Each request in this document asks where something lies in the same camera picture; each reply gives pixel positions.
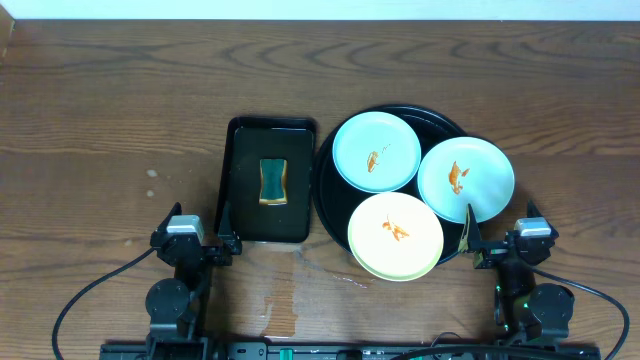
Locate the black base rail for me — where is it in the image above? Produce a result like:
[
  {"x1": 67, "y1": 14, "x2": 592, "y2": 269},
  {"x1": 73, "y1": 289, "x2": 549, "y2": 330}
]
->
[{"x1": 98, "y1": 340, "x2": 601, "y2": 360}]

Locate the green and yellow sponge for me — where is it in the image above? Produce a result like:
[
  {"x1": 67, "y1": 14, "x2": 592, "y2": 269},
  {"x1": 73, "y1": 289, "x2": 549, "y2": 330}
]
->
[{"x1": 259, "y1": 158, "x2": 288, "y2": 205}]

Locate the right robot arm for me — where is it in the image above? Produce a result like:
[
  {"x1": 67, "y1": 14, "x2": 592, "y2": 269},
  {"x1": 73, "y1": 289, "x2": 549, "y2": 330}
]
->
[{"x1": 459, "y1": 202, "x2": 575, "y2": 347}]

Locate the left black cable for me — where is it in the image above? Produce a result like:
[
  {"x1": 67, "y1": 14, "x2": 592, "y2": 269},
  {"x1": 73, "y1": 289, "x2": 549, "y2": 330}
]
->
[{"x1": 51, "y1": 247, "x2": 157, "y2": 360}]

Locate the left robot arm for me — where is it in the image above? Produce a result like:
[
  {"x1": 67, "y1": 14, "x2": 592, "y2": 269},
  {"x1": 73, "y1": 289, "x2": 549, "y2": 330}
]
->
[{"x1": 145, "y1": 203, "x2": 242, "y2": 343}]

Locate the black cable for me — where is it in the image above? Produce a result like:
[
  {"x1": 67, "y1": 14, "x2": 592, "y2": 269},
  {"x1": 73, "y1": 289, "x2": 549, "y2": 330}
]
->
[
  {"x1": 529, "y1": 267, "x2": 631, "y2": 360},
  {"x1": 51, "y1": 247, "x2": 157, "y2": 360}
]

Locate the right black cable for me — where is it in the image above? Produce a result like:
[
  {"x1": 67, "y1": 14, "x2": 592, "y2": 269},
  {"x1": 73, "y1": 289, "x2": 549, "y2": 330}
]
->
[{"x1": 529, "y1": 267, "x2": 631, "y2": 360}]

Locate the black rectangular tray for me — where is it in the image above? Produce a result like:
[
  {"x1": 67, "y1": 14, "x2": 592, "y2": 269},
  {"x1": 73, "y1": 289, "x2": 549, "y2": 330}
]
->
[{"x1": 214, "y1": 116, "x2": 316, "y2": 243}]

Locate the light blue plate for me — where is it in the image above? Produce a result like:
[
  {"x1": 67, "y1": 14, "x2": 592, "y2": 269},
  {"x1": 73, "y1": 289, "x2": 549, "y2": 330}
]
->
[
  {"x1": 417, "y1": 137, "x2": 515, "y2": 224},
  {"x1": 331, "y1": 111, "x2": 421, "y2": 193}
]

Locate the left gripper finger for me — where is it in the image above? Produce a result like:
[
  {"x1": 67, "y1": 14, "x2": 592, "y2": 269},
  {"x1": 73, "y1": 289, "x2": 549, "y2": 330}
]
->
[
  {"x1": 216, "y1": 201, "x2": 243, "y2": 254},
  {"x1": 155, "y1": 202, "x2": 182, "y2": 233}
]

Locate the yellow plate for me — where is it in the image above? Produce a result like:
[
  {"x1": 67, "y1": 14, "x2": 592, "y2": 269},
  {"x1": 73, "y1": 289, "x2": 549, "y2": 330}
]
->
[{"x1": 347, "y1": 192, "x2": 444, "y2": 282}]

